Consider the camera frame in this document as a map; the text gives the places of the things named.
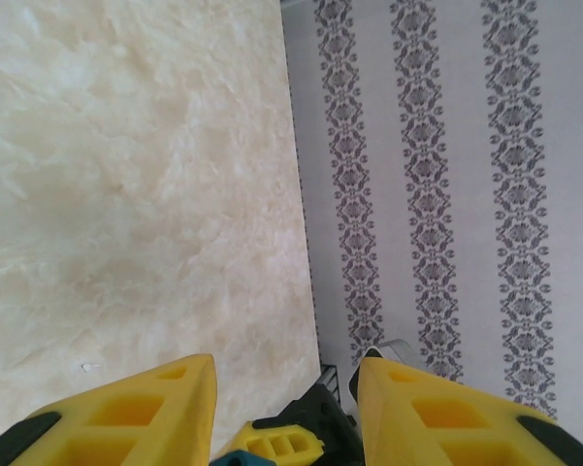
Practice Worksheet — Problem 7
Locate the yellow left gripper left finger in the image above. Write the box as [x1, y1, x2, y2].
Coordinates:
[0, 353, 219, 466]

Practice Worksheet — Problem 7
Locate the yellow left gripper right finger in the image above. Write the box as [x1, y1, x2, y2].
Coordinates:
[356, 355, 583, 466]

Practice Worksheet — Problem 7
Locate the aluminium side rail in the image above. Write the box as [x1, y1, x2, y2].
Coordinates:
[318, 364, 344, 407]

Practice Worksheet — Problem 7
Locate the small teal padlock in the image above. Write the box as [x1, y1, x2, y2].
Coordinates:
[211, 449, 254, 466]

